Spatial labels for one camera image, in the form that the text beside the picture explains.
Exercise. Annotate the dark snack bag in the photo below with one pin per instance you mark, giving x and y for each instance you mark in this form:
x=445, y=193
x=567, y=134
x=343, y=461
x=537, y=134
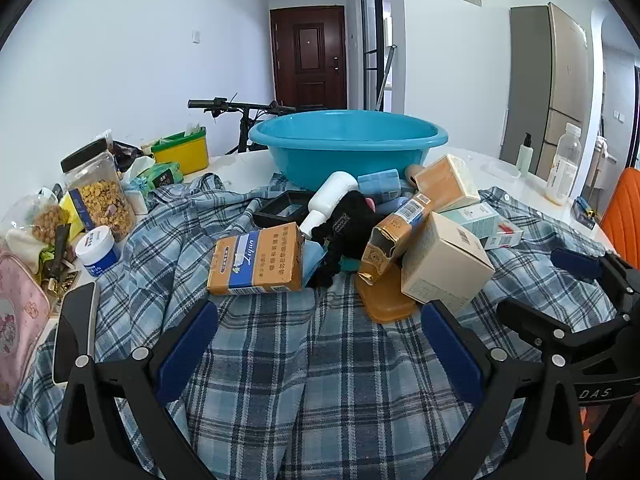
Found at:
x=125, y=152

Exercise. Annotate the white jar blue label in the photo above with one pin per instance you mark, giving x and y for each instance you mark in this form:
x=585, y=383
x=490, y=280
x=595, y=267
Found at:
x=97, y=252

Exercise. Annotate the cream cloth pouch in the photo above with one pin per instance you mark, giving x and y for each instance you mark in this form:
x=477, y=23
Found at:
x=22, y=247

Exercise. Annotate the torn orange gold box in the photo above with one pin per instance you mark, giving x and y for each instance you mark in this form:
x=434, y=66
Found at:
x=395, y=240

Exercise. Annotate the black knitted glove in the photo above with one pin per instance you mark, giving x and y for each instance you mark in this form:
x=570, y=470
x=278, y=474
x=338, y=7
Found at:
x=350, y=225

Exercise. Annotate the clear plastic drink bottle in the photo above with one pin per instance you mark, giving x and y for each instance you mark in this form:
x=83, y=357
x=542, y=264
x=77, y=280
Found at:
x=565, y=165

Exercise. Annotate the orange plastic lid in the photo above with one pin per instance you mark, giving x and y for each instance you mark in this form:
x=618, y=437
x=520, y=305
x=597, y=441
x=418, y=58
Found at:
x=385, y=305

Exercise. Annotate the teal and white box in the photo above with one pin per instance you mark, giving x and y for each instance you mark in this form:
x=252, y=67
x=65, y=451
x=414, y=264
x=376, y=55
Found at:
x=475, y=220

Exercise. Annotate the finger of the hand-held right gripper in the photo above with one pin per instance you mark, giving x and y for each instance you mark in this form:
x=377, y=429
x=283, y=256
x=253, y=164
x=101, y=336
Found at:
x=530, y=319
x=575, y=265

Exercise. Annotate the smartphone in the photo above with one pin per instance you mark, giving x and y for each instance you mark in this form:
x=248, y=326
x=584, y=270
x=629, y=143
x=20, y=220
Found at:
x=75, y=330

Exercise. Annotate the pink pouch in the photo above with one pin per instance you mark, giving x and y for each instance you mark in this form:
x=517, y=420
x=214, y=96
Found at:
x=20, y=325

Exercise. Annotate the grey mop pole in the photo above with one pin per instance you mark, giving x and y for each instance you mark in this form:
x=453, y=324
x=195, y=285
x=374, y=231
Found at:
x=385, y=77

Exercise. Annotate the black framed glass door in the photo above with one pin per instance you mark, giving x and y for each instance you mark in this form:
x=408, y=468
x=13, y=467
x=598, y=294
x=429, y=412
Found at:
x=367, y=35

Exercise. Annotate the blue plaid shirt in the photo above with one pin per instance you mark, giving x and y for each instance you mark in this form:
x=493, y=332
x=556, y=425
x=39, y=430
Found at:
x=300, y=385

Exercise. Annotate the orange box with blue stripe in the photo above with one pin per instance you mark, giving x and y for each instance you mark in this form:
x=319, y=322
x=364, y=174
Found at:
x=257, y=260

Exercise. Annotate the yellow packet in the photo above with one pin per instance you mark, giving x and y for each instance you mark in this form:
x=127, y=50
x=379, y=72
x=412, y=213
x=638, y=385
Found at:
x=75, y=215

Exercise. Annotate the light blue cloth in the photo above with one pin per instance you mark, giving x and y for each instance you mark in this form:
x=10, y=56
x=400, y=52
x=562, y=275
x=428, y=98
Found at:
x=312, y=260

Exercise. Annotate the yellow container green rim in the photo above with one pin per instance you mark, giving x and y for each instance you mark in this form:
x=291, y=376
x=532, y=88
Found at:
x=182, y=152

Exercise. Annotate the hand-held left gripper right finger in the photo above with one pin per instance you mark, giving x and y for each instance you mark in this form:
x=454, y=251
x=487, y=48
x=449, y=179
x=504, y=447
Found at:
x=450, y=350

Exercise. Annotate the clear cereal jar black lid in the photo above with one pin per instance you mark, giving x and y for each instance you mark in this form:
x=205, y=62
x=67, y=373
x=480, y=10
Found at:
x=100, y=205

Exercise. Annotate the light blue packet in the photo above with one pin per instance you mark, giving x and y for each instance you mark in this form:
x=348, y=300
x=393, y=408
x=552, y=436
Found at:
x=380, y=182

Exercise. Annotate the clear bag of nuts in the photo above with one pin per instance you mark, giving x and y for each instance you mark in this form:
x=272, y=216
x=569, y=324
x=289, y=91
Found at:
x=47, y=222

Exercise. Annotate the black bicycle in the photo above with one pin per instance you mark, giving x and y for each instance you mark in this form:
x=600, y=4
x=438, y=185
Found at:
x=245, y=107

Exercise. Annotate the red and white box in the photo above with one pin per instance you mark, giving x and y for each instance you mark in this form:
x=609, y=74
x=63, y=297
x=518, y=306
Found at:
x=505, y=237

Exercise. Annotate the grey refrigerator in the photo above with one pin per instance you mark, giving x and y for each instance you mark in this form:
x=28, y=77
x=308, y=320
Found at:
x=530, y=85

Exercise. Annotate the orange chair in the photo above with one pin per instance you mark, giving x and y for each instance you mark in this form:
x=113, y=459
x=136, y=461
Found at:
x=622, y=210

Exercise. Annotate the white plastic bottle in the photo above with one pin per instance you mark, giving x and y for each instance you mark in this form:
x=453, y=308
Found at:
x=330, y=197

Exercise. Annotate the beige cardboard box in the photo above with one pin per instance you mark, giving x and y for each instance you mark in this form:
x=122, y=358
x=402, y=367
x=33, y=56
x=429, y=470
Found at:
x=447, y=265

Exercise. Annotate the green tissue pack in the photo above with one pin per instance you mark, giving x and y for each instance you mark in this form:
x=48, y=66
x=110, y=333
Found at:
x=162, y=175

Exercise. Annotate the dark brown door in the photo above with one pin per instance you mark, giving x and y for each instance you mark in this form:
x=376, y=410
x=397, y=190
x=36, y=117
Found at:
x=308, y=55

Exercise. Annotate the pale green pump bottle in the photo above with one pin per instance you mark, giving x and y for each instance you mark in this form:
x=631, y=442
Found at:
x=525, y=155

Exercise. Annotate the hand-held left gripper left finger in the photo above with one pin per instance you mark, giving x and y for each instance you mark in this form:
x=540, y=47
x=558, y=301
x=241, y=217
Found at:
x=187, y=350

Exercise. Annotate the small blue pack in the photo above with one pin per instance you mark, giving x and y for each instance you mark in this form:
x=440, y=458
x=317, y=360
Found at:
x=585, y=209

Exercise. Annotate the clear plastic container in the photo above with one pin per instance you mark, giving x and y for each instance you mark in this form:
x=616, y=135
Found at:
x=502, y=169

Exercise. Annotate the black square frame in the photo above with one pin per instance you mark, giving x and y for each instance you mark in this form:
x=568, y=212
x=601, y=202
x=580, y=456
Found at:
x=265, y=217

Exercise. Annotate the blue plastic basin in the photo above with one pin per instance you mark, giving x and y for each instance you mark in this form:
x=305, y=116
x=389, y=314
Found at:
x=345, y=160

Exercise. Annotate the cream box with orange sides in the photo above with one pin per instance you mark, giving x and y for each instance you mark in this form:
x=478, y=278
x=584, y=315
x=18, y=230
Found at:
x=450, y=182

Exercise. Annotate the white desktop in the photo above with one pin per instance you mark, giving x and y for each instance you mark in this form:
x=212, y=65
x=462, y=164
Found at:
x=240, y=165

